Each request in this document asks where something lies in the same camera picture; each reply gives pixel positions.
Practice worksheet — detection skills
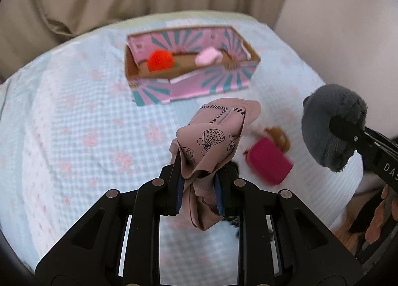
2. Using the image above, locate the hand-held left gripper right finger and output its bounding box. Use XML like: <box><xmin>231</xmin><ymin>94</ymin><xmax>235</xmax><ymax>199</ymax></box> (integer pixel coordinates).
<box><xmin>213</xmin><ymin>165</ymin><xmax>364</xmax><ymax>286</ymax></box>

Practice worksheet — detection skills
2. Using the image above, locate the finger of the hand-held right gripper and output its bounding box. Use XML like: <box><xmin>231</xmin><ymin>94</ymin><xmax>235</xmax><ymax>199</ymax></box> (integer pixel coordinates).
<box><xmin>329</xmin><ymin>116</ymin><xmax>377</xmax><ymax>154</ymax></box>

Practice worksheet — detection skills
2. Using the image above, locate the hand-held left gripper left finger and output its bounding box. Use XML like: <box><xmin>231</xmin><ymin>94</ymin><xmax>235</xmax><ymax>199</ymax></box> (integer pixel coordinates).
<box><xmin>35</xmin><ymin>150</ymin><xmax>186</xmax><ymax>286</ymax></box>

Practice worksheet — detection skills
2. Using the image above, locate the grey plush toy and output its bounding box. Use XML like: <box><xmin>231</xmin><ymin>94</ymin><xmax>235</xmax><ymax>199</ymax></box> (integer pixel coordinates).
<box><xmin>301</xmin><ymin>84</ymin><xmax>368</xmax><ymax>173</ymax></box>

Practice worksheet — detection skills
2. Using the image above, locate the pink printed cloth pouch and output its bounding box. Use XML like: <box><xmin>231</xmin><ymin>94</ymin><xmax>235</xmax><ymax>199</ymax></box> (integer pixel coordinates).
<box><xmin>169</xmin><ymin>100</ymin><xmax>262</xmax><ymax>231</ymax></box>

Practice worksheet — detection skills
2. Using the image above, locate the pink striped cardboard box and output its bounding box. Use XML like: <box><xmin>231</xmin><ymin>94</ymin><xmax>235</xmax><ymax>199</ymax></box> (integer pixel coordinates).
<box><xmin>125</xmin><ymin>26</ymin><xmax>261</xmax><ymax>107</ymax></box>

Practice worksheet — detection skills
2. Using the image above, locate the person's right hand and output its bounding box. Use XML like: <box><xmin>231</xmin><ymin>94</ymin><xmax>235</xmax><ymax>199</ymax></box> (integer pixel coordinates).
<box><xmin>364</xmin><ymin>183</ymin><xmax>398</xmax><ymax>245</ymax></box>

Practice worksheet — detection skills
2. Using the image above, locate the magenta doll with brown hair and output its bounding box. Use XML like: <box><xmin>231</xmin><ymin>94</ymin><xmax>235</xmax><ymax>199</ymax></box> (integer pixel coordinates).
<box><xmin>244</xmin><ymin>127</ymin><xmax>295</xmax><ymax>186</ymax></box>

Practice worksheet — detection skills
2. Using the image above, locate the light blue checked blanket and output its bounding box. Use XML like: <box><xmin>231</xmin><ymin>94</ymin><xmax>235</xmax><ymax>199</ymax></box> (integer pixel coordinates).
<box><xmin>0</xmin><ymin>10</ymin><xmax>365</xmax><ymax>271</ymax></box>

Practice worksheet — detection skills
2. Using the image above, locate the red plush toy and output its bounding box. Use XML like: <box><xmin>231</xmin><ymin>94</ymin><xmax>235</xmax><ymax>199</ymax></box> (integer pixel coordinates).
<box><xmin>146</xmin><ymin>49</ymin><xmax>176</xmax><ymax>72</ymax></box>

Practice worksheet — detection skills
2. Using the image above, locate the pale pink plush toy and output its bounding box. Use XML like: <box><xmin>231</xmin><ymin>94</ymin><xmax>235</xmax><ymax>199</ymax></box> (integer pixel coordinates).
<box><xmin>195</xmin><ymin>47</ymin><xmax>223</xmax><ymax>66</ymax></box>

